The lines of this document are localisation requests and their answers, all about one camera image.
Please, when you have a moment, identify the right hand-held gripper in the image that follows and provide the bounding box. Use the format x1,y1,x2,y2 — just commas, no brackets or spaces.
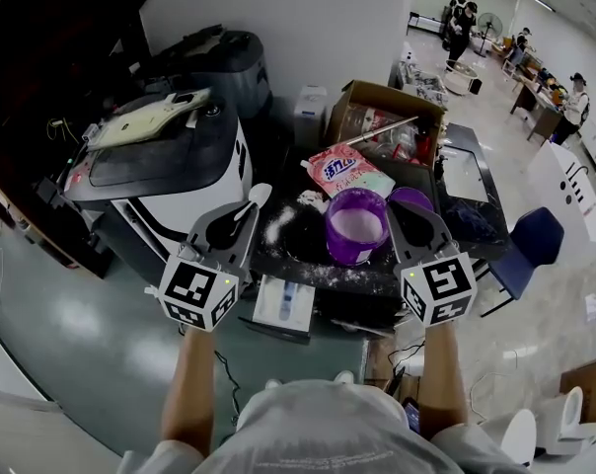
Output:
386,198,479,328

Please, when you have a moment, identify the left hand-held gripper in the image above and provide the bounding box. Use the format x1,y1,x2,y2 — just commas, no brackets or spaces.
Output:
157,202,261,334

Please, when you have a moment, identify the white plastic spoon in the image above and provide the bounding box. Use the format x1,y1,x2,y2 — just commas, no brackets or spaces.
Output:
230,182,272,237

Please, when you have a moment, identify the white detergent powder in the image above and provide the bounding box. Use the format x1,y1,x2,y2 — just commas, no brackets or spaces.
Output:
263,189,330,247
329,208,383,244

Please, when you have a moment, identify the white detergent drawer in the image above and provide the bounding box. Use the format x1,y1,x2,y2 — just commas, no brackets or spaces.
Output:
237,273,318,346

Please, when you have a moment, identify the person's right forearm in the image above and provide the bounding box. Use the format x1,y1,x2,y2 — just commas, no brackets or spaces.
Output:
417,320,471,444

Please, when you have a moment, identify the person's left forearm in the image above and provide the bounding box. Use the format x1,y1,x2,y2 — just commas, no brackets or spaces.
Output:
158,324,219,457

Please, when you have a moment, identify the pink detergent pouch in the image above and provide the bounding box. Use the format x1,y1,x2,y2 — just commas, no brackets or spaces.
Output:
300,142,398,201

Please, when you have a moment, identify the purple tub lid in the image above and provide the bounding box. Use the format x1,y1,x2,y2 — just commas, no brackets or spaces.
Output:
388,186,436,217

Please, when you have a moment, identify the white and black appliance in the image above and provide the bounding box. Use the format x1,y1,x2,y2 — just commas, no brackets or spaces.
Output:
60,91,256,285

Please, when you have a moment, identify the purple plastic tub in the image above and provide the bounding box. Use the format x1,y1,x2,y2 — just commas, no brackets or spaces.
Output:
324,187,391,267

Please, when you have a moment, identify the metal rod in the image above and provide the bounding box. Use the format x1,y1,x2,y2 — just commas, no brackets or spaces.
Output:
344,115,420,145

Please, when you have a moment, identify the blue chair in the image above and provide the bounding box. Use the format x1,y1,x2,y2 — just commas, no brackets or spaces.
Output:
479,206,566,319

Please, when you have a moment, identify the open cardboard box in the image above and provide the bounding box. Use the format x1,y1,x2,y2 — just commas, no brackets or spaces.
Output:
324,79,448,168

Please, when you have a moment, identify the white carton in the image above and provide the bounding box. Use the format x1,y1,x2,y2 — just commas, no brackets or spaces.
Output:
293,84,330,148

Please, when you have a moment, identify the cream plastic panel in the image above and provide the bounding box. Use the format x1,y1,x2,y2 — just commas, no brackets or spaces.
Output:
82,86,213,151

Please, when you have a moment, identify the round white table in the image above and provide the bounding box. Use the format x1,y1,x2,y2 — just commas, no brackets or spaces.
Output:
444,63,481,97

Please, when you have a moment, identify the dark grey appliance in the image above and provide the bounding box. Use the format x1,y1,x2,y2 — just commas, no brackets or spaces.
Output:
177,29,273,119

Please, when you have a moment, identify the white cabinet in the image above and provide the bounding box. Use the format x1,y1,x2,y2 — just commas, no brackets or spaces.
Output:
538,139,596,267

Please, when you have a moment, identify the brown wooden desk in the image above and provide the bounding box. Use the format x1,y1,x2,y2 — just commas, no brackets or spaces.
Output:
508,77,566,143

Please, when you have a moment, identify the blue phone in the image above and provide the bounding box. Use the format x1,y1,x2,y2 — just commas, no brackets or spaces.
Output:
401,396,423,435

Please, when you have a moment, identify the standing fan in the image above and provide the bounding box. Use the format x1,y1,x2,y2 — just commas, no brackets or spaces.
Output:
474,11,505,57

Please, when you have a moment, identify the person's grey shirt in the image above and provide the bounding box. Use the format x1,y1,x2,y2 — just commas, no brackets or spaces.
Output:
142,376,529,474

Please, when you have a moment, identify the white toilet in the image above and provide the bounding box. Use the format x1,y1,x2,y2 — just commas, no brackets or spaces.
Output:
498,407,540,469
538,385,596,457

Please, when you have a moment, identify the black floor cable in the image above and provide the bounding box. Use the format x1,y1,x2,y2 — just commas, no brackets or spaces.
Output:
212,349,244,430

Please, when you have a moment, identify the white floor cable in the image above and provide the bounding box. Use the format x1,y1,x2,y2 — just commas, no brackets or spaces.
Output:
467,347,524,425

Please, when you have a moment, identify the yellow cable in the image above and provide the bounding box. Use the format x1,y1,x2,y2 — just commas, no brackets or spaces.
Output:
44,116,81,146

